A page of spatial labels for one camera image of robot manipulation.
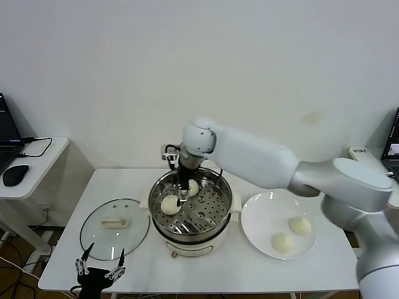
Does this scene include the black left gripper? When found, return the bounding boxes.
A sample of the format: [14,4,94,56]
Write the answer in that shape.
[74,242,127,299]

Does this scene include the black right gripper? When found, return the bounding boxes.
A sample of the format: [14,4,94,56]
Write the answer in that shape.
[170,166,192,209]

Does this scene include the white steamed baozi bun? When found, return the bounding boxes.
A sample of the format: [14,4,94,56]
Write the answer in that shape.
[288,216,313,236]
[160,195,183,217]
[271,232,296,254]
[184,179,200,198]

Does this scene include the black computer mouse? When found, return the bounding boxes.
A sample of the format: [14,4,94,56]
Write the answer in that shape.
[2,164,30,187]

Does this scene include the stainless steel steamer basket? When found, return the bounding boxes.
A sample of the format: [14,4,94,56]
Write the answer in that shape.
[139,166,243,241]

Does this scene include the round glass pot lid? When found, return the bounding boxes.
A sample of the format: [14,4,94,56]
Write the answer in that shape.
[80,198,151,262]

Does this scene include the cream electric cooking pot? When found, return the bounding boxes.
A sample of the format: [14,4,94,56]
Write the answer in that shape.
[140,204,242,260]

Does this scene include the round white plate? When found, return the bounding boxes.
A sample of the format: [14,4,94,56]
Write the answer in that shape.
[241,190,317,260]

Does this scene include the black open laptop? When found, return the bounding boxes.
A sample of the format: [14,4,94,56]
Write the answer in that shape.
[381,107,399,181]
[0,92,26,176]

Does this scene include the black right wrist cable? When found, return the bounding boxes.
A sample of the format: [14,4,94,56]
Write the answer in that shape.
[199,169,224,182]

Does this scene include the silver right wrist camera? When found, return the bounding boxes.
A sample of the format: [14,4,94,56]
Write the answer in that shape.
[161,143,182,169]

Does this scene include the white floor cable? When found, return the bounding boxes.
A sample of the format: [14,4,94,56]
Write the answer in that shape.
[0,255,43,280]

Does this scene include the black floor cable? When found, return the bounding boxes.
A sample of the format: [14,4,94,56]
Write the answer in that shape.
[0,241,24,272]

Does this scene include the black looped usb cable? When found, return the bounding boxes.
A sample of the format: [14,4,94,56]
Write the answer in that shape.
[17,136,54,159]

